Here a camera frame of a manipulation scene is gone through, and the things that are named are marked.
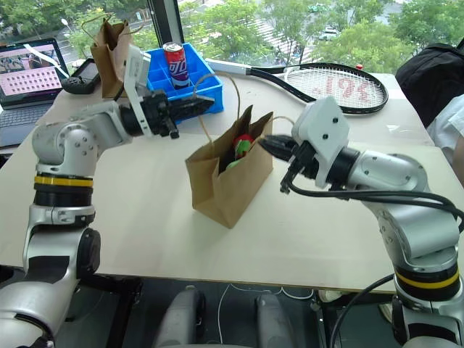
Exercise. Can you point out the tall brown paper bag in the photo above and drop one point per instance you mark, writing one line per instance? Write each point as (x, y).
(110, 61)

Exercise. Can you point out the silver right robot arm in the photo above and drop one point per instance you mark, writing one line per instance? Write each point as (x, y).
(417, 203)

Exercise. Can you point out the black tennis racket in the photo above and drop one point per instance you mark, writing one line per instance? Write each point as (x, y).
(337, 87)

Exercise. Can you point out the red and purple drink can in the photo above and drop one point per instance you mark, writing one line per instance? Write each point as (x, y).
(177, 65)

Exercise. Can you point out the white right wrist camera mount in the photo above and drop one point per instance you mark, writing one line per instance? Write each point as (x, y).
(322, 127)

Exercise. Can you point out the black window frame post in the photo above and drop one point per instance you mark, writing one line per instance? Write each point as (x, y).
(166, 21)

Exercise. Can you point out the open laptop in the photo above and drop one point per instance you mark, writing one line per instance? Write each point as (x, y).
(25, 83)

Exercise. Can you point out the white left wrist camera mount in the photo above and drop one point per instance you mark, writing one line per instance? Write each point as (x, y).
(137, 69)

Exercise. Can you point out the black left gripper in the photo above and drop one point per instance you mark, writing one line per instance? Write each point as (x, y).
(156, 112)

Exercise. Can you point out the grey rounded robot leg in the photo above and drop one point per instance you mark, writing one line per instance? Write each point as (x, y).
(179, 319)
(275, 322)

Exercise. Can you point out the red and green plush toy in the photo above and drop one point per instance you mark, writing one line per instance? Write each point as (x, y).
(242, 145)

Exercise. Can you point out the black backpack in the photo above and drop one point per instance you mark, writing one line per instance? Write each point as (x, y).
(429, 79)

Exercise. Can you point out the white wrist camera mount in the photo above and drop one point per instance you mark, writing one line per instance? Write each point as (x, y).
(322, 127)
(137, 69)

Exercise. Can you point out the black handheld controller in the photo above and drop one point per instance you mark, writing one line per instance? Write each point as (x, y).
(85, 76)

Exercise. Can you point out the white shoe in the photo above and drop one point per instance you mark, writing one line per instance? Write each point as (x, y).
(329, 295)

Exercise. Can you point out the person in white shirt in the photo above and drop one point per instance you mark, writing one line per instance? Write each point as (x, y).
(451, 127)

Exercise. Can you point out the wide brown paper bag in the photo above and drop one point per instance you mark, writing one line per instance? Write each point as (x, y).
(235, 192)

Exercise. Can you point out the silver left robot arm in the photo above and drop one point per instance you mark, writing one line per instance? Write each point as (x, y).
(61, 145)

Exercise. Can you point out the blue plastic compartment bin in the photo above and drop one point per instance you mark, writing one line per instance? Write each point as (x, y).
(206, 90)

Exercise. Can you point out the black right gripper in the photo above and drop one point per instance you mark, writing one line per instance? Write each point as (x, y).
(303, 159)

